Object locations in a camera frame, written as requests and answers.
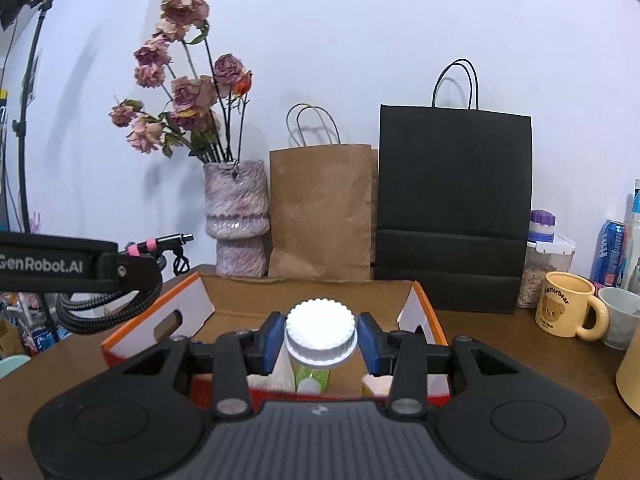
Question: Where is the red cardboard box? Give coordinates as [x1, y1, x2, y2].
[100, 270, 451, 409]

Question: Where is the clear food storage container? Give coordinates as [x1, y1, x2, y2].
[515, 234, 576, 310]

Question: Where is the pink speckled ceramic vase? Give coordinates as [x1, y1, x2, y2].
[203, 160, 271, 279]

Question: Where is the blue drink can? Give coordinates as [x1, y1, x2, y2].
[590, 219, 627, 286]

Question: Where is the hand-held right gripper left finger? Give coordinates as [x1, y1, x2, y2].
[122, 311, 287, 421]

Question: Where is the yellow bear mug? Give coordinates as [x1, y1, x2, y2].
[535, 271, 611, 343]

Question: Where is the small jar purple lid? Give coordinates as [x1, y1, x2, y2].
[529, 209, 558, 244]

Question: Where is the black light stand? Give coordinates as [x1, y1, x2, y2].
[0, 0, 82, 235]

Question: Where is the black paper bag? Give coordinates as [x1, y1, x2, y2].
[375, 59, 533, 315]

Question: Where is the beige rounded container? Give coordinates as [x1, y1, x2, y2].
[615, 344, 640, 419]

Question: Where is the dried pink rose bouquet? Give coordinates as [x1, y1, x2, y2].
[109, 0, 253, 165]

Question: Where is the clear plastic bottle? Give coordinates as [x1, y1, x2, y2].
[622, 179, 640, 291]

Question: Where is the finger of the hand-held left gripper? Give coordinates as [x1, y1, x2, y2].
[96, 251, 164, 313]

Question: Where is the blue white package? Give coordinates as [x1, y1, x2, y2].
[30, 330, 59, 352]

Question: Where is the metal storage rack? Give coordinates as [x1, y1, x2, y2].
[0, 291, 61, 357]

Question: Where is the mint green bucket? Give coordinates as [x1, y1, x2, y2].
[0, 355, 34, 382]

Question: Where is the black braided cable pink band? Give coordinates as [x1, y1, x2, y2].
[56, 232, 195, 336]

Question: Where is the white ceramic cup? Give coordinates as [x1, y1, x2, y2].
[597, 287, 640, 351]

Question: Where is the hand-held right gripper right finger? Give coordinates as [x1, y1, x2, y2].
[355, 312, 517, 419]

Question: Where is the green bottle white cap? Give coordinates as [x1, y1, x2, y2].
[284, 299, 360, 395]

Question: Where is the brown paper bag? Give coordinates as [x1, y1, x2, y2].
[269, 104, 379, 281]

